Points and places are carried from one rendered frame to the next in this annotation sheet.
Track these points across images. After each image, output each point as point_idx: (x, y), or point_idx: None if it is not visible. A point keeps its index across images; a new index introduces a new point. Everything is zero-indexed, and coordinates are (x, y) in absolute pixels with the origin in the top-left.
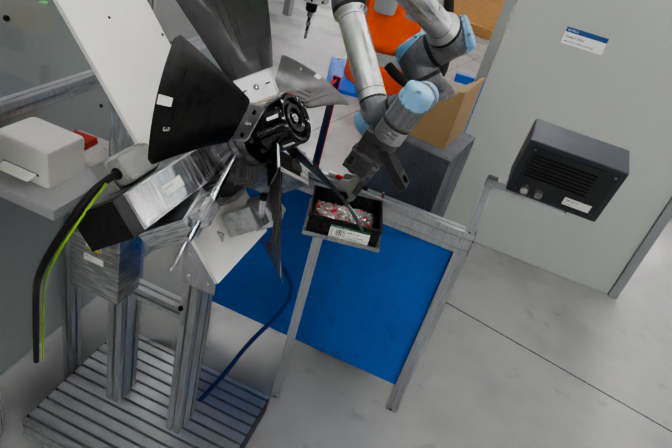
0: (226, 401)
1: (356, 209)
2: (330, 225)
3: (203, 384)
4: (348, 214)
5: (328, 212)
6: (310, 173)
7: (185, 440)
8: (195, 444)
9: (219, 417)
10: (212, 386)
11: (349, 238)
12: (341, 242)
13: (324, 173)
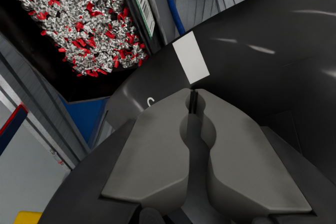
0: None
1: (23, 3)
2: (151, 38)
3: (191, 0)
4: (62, 13)
5: (100, 52)
6: (31, 109)
7: None
8: None
9: None
10: None
11: None
12: None
13: (4, 96)
